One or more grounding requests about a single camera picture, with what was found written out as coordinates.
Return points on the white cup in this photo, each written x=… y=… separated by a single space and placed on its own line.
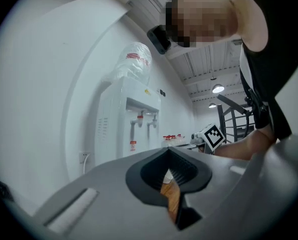
x=167 y=177

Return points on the person's right forearm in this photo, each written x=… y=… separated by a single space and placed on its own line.
x=246 y=146

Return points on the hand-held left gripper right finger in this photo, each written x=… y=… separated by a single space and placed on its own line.
x=193 y=176

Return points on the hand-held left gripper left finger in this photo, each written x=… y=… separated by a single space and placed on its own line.
x=138 y=181

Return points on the white wall socket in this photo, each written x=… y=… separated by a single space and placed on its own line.
x=84 y=157

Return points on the black metal stair railing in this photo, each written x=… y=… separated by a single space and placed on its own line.
x=228 y=119

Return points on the person's black shirt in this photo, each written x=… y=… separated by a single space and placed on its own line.
x=273 y=59

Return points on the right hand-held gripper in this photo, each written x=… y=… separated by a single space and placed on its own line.
x=213 y=137

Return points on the person's head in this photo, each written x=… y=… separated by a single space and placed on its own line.
x=203 y=16

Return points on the round pendant lamp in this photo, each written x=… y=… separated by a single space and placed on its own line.
x=212 y=105
x=217 y=88

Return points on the black head camera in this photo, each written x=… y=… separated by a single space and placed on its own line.
x=159 y=40

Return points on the black wall switch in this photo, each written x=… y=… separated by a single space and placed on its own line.
x=162 y=92

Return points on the white water dispenser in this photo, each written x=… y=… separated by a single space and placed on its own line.
x=118 y=124

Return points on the pack of red-capped bottles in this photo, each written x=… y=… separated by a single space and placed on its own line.
x=175 y=140

